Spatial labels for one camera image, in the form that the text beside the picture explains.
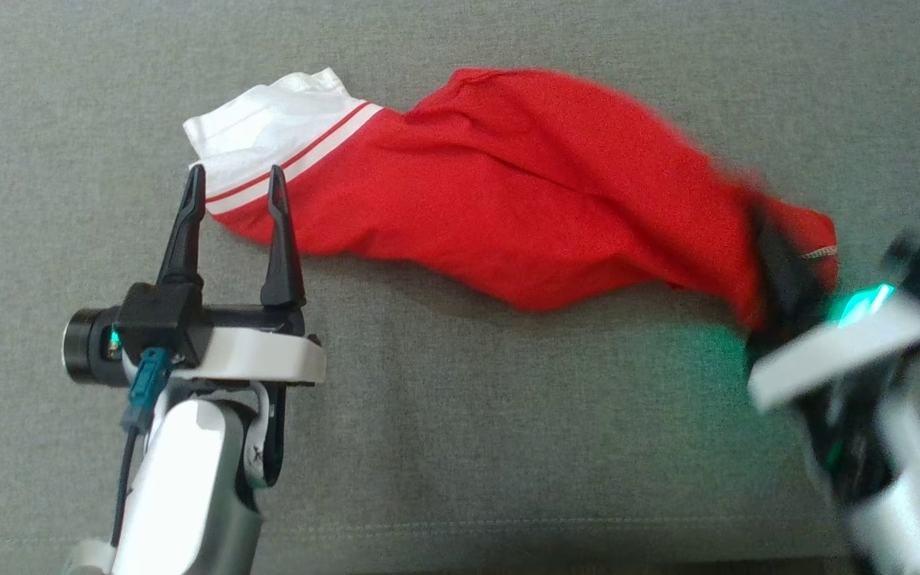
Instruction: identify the large grey sofa ottoman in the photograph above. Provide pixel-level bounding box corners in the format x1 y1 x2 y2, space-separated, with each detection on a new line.
0 0 920 572

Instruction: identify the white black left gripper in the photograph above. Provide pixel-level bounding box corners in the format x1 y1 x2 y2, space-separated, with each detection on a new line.
158 165 327 386

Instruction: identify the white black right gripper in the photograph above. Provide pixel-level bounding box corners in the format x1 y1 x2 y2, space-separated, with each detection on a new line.
747 196 920 412

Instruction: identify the red white sports jersey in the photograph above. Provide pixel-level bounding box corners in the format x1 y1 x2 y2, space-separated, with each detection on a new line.
183 67 840 330

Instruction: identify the left arm cable teal plug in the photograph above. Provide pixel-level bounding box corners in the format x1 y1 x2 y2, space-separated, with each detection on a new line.
111 347 174 550

